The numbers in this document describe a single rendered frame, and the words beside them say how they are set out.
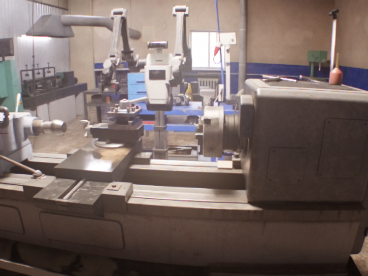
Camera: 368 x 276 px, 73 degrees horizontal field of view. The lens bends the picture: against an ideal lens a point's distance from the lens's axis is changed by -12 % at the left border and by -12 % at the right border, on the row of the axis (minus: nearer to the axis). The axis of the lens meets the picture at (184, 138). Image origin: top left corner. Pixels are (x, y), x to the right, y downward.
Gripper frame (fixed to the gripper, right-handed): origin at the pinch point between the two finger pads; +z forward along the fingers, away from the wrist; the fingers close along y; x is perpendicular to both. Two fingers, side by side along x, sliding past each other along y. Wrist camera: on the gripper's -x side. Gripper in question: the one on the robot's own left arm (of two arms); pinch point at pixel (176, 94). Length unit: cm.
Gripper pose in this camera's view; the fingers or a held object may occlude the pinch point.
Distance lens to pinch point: 178.9
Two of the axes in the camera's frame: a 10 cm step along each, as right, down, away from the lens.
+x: 0.9, 2.3, 9.7
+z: -0.5, 9.7, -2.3
